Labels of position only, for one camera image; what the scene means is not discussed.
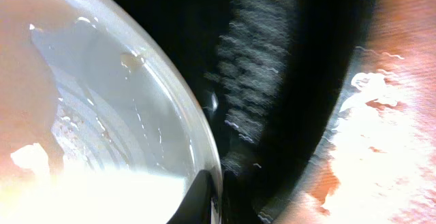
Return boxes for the light grey plate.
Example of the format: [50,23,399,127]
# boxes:
[1,0,223,223]

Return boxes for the black round tray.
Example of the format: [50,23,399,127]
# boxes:
[115,0,374,223]

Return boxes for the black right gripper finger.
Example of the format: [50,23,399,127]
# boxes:
[167,170,218,224]

